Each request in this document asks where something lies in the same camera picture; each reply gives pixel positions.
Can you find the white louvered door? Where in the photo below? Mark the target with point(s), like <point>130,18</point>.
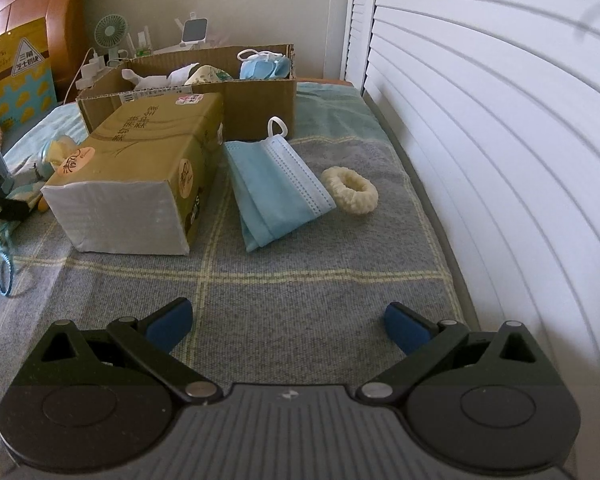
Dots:
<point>505,110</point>
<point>357,20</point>

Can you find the small orange toy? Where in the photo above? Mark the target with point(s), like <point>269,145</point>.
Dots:
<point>42,205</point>

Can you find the small floral pouch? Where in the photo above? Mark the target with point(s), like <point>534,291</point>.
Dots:
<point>22,191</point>

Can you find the yellow snack bag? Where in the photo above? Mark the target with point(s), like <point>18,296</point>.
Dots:
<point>17,75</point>

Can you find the cream scrunchie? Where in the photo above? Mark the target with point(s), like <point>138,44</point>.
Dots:
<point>350,192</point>

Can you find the blue face mask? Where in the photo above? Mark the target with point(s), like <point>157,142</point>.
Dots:
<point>275,185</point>
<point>262,67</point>

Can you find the grey plaid blanket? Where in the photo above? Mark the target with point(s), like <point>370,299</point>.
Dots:
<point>280,285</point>

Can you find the cardboard box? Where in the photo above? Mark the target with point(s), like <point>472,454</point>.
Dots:
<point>260,105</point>

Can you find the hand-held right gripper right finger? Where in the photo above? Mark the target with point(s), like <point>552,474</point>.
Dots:
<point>405,327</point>

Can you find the white power strip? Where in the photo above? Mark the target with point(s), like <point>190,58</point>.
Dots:
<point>92,77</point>

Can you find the phone on white stand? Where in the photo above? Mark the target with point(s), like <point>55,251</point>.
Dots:
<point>195,27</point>

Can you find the small green desk fan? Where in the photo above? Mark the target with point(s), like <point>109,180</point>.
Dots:
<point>111,30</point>

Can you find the pale yellow cloth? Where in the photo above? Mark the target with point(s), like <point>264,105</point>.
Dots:
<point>64,151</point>

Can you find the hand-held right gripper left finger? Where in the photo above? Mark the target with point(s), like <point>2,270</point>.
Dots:
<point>170,327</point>

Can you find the teal towel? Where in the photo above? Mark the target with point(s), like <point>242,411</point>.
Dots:
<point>330,110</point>

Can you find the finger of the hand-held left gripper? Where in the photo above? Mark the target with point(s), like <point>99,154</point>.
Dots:
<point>0,208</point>

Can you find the white charger plug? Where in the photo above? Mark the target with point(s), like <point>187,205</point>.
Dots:
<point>96,62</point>

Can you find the olive tissue pack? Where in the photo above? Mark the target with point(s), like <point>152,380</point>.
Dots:
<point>130,180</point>

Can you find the white cloth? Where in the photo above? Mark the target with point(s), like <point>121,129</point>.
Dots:
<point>155,78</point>

